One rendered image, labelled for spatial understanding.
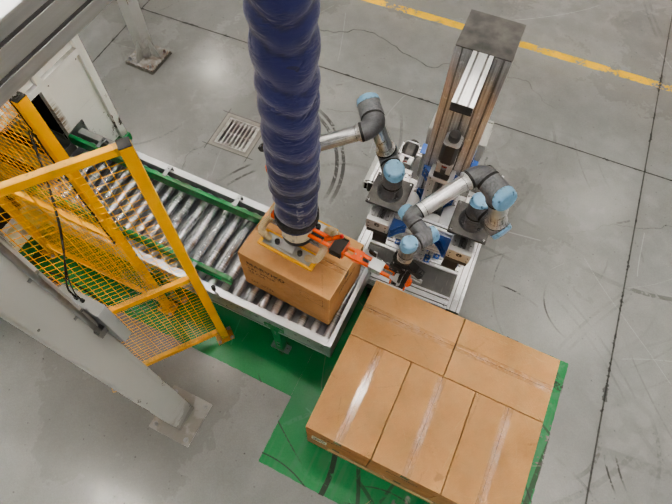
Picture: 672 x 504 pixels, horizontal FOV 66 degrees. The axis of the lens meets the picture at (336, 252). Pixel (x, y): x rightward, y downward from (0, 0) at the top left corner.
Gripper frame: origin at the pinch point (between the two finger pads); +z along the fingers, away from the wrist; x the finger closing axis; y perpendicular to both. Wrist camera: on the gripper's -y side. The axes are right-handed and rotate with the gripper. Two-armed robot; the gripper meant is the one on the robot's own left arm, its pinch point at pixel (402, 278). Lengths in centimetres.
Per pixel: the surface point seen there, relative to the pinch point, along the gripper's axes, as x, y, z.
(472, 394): 12, -62, 67
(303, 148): 7, 51, -73
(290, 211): 11, 57, -29
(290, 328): 34, 48, 63
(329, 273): 5.4, 38.3, 27.4
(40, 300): 105, 86, -79
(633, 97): -336, -88, 120
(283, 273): 19, 60, 28
